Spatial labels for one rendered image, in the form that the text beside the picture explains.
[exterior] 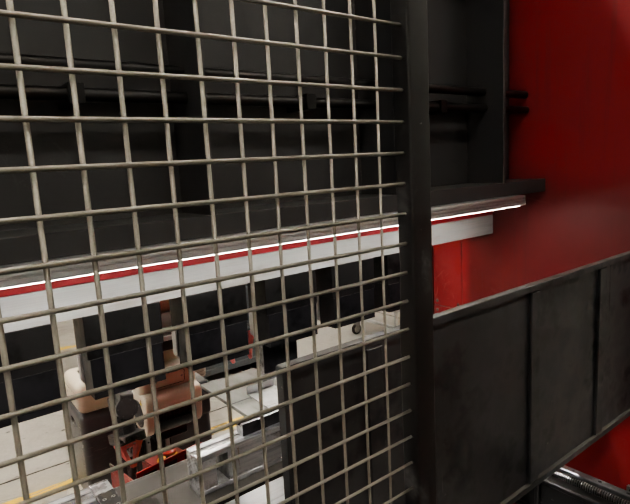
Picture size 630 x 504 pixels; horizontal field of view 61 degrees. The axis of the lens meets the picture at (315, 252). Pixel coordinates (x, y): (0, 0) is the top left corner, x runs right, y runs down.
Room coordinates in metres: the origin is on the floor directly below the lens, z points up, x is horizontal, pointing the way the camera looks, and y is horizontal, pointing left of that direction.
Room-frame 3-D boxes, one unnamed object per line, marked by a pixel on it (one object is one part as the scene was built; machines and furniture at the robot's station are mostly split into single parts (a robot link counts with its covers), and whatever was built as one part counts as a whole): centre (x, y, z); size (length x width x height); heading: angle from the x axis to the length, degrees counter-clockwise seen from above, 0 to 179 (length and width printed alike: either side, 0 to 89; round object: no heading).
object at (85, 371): (1.04, 0.40, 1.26); 0.15 x 0.09 x 0.17; 127
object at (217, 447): (1.23, 0.15, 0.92); 0.39 x 0.06 x 0.10; 127
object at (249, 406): (1.38, 0.19, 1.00); 0.26 x 0.18 x 0.01; 37
